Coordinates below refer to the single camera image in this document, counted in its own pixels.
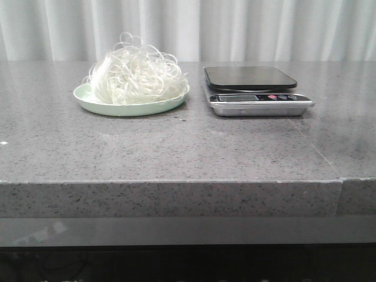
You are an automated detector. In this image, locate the white pleated curtain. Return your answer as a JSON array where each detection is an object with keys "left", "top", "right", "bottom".
[{"left": 1, "top": 1, "right": 375, "bottom": 61}]

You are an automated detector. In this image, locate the light green round plate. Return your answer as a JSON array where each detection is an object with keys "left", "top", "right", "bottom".
[{"left": 73, "top": 83, "right": 190, "bottom": 117}]

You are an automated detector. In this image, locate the white vermicelli noodle bundle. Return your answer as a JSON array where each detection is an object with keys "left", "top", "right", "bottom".
[{"left": 82, "top": 32, "right": 189, "bottom": 105}]

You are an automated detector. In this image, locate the digital kitchen scale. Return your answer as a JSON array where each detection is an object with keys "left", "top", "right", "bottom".
[{"left": 204, "top": 66, "right": 314, "bottom": 117}]

